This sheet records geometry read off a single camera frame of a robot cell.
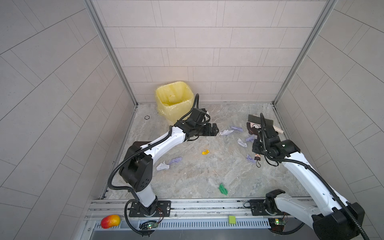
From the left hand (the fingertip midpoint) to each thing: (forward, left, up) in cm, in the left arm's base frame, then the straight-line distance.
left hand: (217, 128), depth 81 cm
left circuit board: (-42, +32, -14) cm, 55 cm away
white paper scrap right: (0, -18, -16) cm, 24 cm away
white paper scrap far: (+8, -8, -16) cm, 20 cm away
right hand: (-9, -19, -4) cm, 21 cm away
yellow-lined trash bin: (+26, +27, -5) cm, 38 cm away
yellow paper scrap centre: (-7, +6, -16) cm, 18 cm away
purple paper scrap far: (+10, -18, -16) cm, 26 cm away
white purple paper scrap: (-16, +30, -15) cm, 37 cm away
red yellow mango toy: (-41, +49, -13) cm, 65 cm away
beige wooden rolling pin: (+10, -43, -15) cm, 46 cm away
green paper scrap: (-27, -2, -15) cm, 32 cm away
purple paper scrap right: (-10, -20, -15) cm, 27 cm away
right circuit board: (-42, -26, -16) cm, 52 cm away
